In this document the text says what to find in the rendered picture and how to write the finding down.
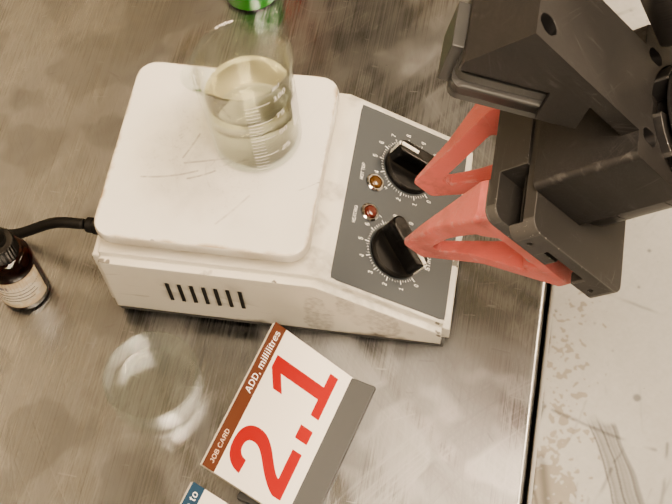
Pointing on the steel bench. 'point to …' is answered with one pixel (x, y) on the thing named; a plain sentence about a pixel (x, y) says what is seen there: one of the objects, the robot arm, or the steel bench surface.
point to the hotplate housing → (239, 281)
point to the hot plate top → (210, 177)
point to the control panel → (386, 134)
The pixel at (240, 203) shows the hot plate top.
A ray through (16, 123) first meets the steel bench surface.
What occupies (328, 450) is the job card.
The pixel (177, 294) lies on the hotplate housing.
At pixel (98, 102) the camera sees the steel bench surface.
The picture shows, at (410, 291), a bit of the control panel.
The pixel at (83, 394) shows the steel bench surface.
